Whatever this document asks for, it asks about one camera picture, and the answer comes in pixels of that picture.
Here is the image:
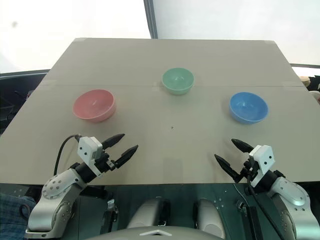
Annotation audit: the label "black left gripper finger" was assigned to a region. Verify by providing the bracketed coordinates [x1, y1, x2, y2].
[115, 144, 139, 169]
[100, 133, 126, 151]

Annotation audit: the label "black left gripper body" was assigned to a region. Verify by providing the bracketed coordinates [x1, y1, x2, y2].
[94, 149, 119, 175]

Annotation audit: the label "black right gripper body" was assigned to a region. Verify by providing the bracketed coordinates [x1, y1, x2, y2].
[233, 151, 260, 184]

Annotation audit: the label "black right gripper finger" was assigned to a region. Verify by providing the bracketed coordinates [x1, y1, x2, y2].
[231, 138, 254, 153]
[214, 153, 239, 180]

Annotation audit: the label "blue plastic bowl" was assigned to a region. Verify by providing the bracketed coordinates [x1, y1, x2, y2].
[228, 91, 269, 125]

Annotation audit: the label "pink red plastic bowl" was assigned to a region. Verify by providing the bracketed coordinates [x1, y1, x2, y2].
[72, 89, 117, 124]

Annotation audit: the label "grey rounded robot leg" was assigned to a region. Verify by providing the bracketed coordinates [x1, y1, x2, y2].
[194, 197, 235, 234]
[126, 196, 171, 230]

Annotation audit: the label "grey robot torso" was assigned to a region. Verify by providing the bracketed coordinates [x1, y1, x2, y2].
[92, 219, 228, 240]

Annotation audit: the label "green plastic bowl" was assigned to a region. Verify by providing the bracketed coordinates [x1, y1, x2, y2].
[160, 67, 195, 96]

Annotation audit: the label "beige objects beside table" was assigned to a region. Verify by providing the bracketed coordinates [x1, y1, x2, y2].
[296, 74, 320, 101]

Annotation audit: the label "person in blue jeans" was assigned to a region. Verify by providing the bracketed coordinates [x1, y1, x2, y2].
[0, 191, 38, 240]

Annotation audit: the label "dark equipment beside table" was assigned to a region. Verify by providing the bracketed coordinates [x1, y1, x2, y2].
[0, 69, 52, 131]

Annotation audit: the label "grey vertical pole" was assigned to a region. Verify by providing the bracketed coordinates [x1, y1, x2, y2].
[143, 0, 159, 40]

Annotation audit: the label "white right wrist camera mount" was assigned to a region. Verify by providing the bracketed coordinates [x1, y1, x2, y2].
[248, 144, 275, 188]

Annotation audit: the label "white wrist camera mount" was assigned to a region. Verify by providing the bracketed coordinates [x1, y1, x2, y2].
[77, 136, 104, 176]
[248, 144, 275, 188]

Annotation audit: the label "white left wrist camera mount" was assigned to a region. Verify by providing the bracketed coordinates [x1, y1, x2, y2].
[77, 136, 104, 176]

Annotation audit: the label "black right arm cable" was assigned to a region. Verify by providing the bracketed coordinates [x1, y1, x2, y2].
[245, 172, 278, 240]

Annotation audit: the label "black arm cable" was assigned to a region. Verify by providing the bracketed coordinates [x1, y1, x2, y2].
[245, 172, 278, 240]
[53, 134, 82, 176]

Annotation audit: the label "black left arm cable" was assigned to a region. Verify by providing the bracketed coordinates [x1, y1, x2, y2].
[53, 134, 82, 176]

